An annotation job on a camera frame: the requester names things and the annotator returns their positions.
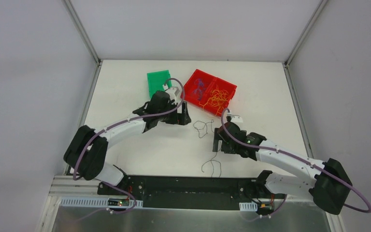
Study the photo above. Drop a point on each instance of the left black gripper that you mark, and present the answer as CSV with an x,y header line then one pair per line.
x,y
177,117

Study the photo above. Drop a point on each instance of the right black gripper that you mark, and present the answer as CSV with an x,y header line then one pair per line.
x,y
221,144

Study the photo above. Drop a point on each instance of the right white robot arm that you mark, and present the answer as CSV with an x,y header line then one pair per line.
x,y
311,179

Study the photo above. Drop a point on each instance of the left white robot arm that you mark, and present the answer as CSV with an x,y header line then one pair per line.
x,y
86,153

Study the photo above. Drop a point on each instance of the green plastic bin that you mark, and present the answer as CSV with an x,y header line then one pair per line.
x,y
156,80

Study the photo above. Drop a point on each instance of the red plastic double bin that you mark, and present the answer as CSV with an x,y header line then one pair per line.
x,y
211,94

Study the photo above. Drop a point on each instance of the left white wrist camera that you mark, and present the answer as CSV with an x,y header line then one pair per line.
x,y
173,92

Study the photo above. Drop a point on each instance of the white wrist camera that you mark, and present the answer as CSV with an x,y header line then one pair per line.
x,y
230,117
173,92

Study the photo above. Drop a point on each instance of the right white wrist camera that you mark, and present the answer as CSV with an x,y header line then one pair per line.
x,y
230,117

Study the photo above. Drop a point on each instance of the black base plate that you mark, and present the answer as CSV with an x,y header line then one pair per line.
x,y
201,193

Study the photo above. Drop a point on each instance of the aluminium frame rail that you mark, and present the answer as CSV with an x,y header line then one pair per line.
x,y
65,185

